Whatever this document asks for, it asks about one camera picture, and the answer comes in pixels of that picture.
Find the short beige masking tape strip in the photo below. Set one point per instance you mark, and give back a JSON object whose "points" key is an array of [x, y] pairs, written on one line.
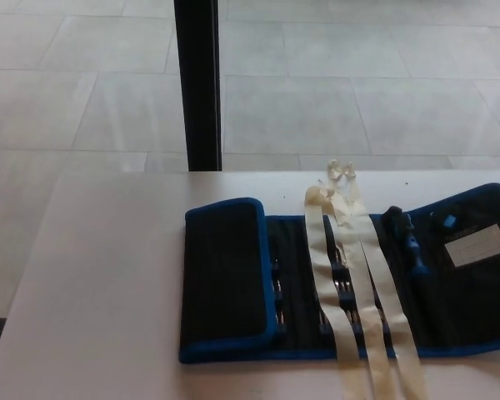
{"points": [[318, 250]]}

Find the small blue plastic clip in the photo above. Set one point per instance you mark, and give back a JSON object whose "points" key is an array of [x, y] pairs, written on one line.
{"points": [[449, 221]]}

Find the white label card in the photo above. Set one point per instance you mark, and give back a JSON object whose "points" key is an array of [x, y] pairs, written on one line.
{"points": [[477, 246]]}

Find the black vertical post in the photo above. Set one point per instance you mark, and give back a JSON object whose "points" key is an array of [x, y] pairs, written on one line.
{"points": [[198, 83]]}

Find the black blue-trimmed toolkit pouch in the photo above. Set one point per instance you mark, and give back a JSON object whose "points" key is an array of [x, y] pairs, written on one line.
{"points": [[225, 266]]}

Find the long beige masking tape strip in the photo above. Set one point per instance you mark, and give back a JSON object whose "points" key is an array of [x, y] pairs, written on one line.
{"points": [[389, 291], [364, 329]]}

